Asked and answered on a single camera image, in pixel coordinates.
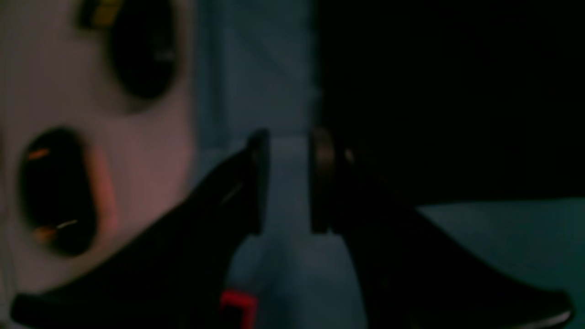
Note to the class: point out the teal table cloth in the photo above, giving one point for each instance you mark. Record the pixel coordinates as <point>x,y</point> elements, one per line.
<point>471,111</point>

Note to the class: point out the yellow handled pliers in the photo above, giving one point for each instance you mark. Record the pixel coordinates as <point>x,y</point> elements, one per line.
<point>98,14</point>

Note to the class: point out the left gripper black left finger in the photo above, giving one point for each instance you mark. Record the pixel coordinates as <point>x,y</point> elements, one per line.
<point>173,274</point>

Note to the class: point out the black computer mouse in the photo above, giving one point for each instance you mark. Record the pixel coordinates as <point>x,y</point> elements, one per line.
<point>142,47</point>

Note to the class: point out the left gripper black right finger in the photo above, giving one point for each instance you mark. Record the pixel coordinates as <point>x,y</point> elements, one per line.
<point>411,274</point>

